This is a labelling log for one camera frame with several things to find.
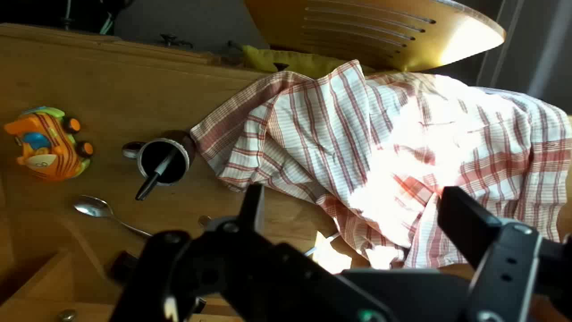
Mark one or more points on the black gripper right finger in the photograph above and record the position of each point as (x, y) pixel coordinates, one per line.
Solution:
(511, 268)

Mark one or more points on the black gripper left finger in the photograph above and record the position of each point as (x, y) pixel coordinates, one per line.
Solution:
(237, 274)

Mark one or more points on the black and grey marker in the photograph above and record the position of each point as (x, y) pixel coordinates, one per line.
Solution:
(155, 172)

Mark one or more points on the small coin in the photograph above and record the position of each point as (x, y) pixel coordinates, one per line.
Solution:
(203, 220)

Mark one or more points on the dark mug with grey rim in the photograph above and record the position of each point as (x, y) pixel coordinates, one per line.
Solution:
(171, 148)

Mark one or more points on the metal spoon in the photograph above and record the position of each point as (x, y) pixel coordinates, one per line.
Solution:
(93, 207)

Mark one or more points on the red white plaid shirt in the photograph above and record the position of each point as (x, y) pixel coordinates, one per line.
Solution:
(380, 148)

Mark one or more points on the orange toy car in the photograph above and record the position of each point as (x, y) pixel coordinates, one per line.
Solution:
(46, 145)

